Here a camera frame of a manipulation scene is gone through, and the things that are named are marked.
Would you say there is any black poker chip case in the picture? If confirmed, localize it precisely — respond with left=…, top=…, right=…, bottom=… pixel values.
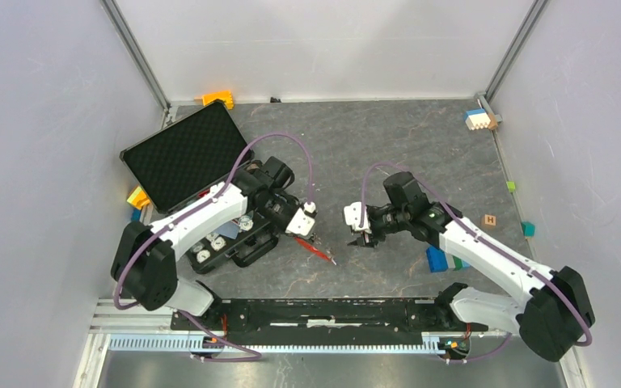
left=120, top=100, right=279, bottom=275

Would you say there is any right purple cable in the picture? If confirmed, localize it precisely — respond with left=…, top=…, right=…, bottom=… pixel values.
left=360, top=162, right=594, bottom=348

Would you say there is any teal cube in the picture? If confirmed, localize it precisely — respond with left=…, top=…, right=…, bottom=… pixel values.
left=521, top=221, right=536, bottom=238

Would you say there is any orange toy brick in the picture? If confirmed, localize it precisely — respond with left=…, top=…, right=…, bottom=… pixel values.
left=201, top=91, right=234, bottom=110

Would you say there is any purple cable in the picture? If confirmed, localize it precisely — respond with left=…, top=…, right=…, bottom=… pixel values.
left=360, top=162, right=594, bottom=348
left=113, top=133, right=315, bottom=310

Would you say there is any small blue block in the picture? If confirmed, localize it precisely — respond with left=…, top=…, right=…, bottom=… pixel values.
left=130, top=209, right=142, bottom=221

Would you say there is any blue green white brick stack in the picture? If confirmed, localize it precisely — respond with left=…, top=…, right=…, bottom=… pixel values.
left=425, top=247, right=470, bottom=273

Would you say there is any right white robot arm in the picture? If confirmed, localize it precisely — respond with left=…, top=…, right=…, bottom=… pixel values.
left=343, top=171, right=595, bottom=362

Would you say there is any keyring with blue red tags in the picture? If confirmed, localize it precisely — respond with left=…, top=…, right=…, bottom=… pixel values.
left=294, top=237, right=337, bottom=266

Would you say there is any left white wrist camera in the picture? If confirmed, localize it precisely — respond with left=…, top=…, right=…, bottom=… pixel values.
left=285, top=202, right=317, bottom=239

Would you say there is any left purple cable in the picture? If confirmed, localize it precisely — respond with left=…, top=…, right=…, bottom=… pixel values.
left=113, top=133, right=315, bottom=310

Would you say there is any wooden letter H cube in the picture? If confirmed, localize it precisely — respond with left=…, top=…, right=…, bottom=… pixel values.
left=481, top=214, right=497, bottom=228

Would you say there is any yellow orange brick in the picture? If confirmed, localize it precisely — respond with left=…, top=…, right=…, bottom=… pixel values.
left=126, top=186, right=151, bottom=210

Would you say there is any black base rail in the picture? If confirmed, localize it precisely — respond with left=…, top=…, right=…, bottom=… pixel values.
left=198, top=282, right=487, bottom=346

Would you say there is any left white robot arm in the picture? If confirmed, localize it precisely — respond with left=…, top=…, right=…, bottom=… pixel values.
left=110, top=157, right=317, bottom=330

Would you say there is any white slotted cable duct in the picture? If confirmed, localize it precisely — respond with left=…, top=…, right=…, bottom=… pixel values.
left=108, top=334, right=445, bottom=355

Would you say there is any blue white brown brick stack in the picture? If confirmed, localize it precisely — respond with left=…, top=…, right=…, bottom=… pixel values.
left=464, top=108, right=498, bottom=131

